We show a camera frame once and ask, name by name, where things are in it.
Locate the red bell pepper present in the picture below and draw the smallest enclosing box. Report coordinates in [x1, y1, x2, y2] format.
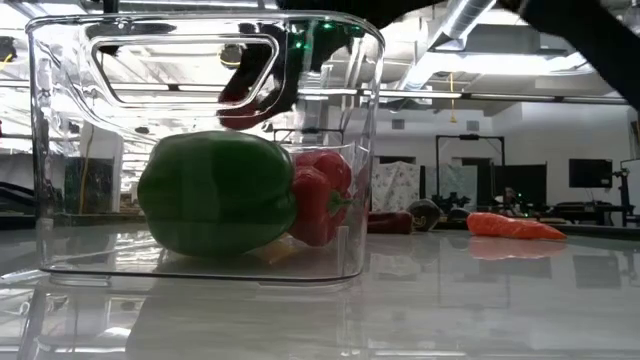
[287, 149, 354, 249]

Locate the black dome with yellow cable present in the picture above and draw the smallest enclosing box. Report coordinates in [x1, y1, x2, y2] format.
[219, 43, 245, 69]

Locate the clear plastic bin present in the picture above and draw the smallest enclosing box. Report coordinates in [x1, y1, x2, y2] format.
[23, 10, 386, 294]

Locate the silver air duct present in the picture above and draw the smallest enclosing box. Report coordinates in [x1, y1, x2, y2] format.
[399, 0, 497, 92]

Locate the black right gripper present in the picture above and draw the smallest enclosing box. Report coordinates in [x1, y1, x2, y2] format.
[219, 22, 371, 121]

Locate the dark red chili pepper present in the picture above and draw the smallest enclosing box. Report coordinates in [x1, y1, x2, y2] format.
[216, 87, 281, 132]

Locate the yellow elongated vegetable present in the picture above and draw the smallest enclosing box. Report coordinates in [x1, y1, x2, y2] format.
[249, 234, 301, 266]

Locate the black box with yellow cable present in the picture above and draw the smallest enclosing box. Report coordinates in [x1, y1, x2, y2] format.
[0, 35, 19, 64]

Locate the dark cabinet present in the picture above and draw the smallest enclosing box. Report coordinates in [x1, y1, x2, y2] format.
[63, 157, 115, 216]

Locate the orange carrot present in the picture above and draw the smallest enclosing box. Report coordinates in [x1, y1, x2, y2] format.
[466, 211, 569, 242]

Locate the dark background desk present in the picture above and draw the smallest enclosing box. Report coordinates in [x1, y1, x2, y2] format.
[548, 201, 636, 226]

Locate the patterned white cloth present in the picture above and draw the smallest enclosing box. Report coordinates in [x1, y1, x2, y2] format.
[370, 160, 421, 212]

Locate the black monitor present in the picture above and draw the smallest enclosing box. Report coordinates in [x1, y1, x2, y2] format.
[568, 158, 614, 189]

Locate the black panel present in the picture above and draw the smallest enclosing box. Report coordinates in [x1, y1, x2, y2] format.
[492, 164, 546, 206]

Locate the pale patterned panel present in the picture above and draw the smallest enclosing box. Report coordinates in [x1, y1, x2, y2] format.
[424, 164, 479, 199]

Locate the yellow hanging cord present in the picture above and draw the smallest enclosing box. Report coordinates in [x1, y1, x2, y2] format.
[448, 72, 457, 124]

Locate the green bell pepper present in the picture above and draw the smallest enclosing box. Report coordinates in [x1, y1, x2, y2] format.
[137, 130, 300, 260]

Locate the horizontal metal rail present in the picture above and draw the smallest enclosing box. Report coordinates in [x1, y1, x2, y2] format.
[269, 87, 630, 106]

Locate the black equipment stand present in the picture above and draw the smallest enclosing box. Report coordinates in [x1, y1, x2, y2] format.
[613, 158, 640, 227]

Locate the black table edge frame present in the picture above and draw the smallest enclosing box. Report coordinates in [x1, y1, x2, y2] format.
[0, 212, 640, 241]

